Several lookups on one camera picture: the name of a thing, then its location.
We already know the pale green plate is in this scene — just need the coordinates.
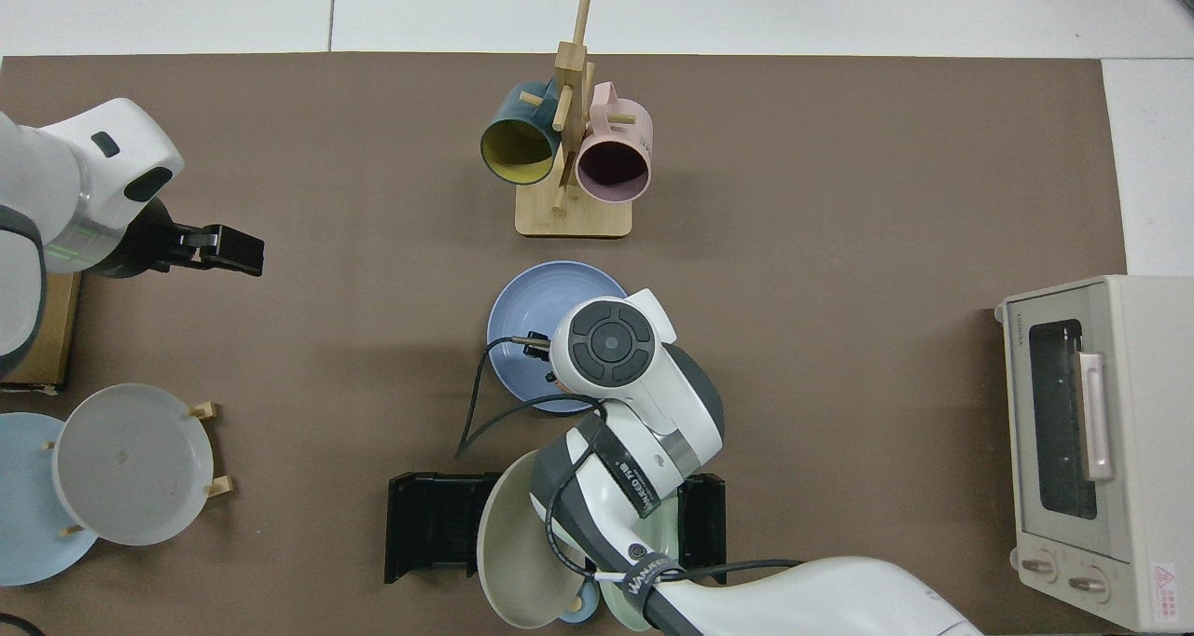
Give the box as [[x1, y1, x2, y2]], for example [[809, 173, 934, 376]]
[[597, 487, 680, 632]]

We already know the wire basket with wooden floor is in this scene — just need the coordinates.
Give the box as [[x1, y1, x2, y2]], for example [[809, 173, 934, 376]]
[[0, 272, 82, 394]]

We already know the black dish rack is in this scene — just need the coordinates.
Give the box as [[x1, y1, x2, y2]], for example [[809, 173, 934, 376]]
[[384, 473, 727, 586]]

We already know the grey plate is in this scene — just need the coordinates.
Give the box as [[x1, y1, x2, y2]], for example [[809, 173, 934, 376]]
[[51, 383, 215, 545]]

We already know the pale toaster oven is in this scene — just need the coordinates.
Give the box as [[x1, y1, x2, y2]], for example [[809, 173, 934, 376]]
[[994, 275, 1194, 633]]

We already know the light blue plate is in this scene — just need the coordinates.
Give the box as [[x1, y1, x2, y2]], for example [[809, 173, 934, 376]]
[[0, 413, 99, 586]]

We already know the brown table cloth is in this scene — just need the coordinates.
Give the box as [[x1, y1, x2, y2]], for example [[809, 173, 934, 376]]
[[0, 53, 1128, 636]]

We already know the small blue round thing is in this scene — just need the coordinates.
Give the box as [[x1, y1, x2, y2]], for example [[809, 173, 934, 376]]
[[558, 580, 601, 624]]

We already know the wooden cup stand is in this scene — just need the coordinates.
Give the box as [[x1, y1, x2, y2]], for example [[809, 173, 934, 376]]
[[515, 0, 633, 239]]

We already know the wooden plate stand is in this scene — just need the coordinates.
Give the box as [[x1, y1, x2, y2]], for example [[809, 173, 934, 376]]
[[42, 401, 234, 537]]

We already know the beige plate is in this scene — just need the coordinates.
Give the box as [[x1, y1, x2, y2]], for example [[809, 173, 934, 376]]
[[477, 449, 590, 629]]

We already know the pink cup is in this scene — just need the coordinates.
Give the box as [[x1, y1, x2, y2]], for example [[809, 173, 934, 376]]
[[575, 82, 654, 202]]

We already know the dark teal cup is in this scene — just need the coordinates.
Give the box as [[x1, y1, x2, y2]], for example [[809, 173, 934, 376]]
[[480, 80, 563, 187]]

